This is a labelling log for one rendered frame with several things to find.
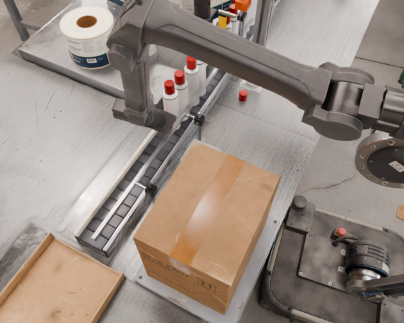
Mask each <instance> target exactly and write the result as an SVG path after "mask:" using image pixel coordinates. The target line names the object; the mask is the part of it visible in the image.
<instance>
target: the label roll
mask: <svg viewBox="0 0 404 323"><path fill-rule="evenodd" d="M114 24H115V23H114V18H113V15H112V14H111V13H110V12H109V11H108V10H107V9H105V8H102V7H99V6H83V7H79V8H76V9H74V10H71V11H70V12H68V13H66V14H65V15H64V16H63V17H62V19H61V21H60V29H61V32H62V35H63V38H64V40H65V43H66V46H67V48H68V51H69V54H70V56H71V60H72V61H73V63H74V64H76V65H77V66H78V67H81V68H84V69H100V68H103V67H106V66H108V65H109V64H110V63H109V60H108V55H107V53H108V51H109V48H107V46H106V41H107V40H108V36H109V35H110V33H111V30H112V28H113V26H114Z"/></svg>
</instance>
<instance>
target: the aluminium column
mask: <svg viewBox="0 0 404 323"><path fill-rule="evenodd" d="M274 1H275V0H258V1H257V10H256V15H255V25H254V30H253V39H252V42H255V43H257V44H259V45H261V46H264V47H266V48H267V41H268V37H269V30H270V26H271V19H272V15H273V8H274ZM247 84H249V85H252V86H254V87H257V85H254V84H252V83H250V82H248V81H247Z"/></svg>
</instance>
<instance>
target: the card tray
mask: <svg viewBox="0 0 404 323"><path fill-rule="evenodd" d="M124 278H125V275H124V273H123V272H121V274H120V273H118V272H116V271H115V270H113V269H111V268H110V267H107V266H106V265H103V264H102V263H100V262H98V261H97V260H95V259H93V258H91V257H90V256H87V255H86V254H84V253H82V252H80V251H79V250H77V249H75V248H73V247H71V246H69V245H68V244H66V243H64V242H62V241H61V240H59V239H57V238H55V237H54V236H53V235H52V234H51V232H49V233H48V235H47V236H46V237H45V239H43V241H42V242H41V243H40V245H39V246H38V247H37V248H36V249H35V251H34V252H33V253H32V255H31V256H30V257H29V258H28V259H27V261H26V262H25V263H24V265H23V266H22V267H21V268H20V269H19V271H18V272H17V273H16V275H14V277H13V278H12V280H11V281H10V282H9V283H8V284H7V286H6V287H5V288H4V289H3V291H2V292H1V293H0V323H96V322H97V321H98V320H99V318H100V316H101V315H102V313H103V312H104V310H105V308H106V307H107V306H108V303H109V302H110V301H111V299H112V297H113V296H114V294H115V293H116V291H117V289H118V288H119V287H120V285H121V283H122V282H123V280H124Z"/></svg>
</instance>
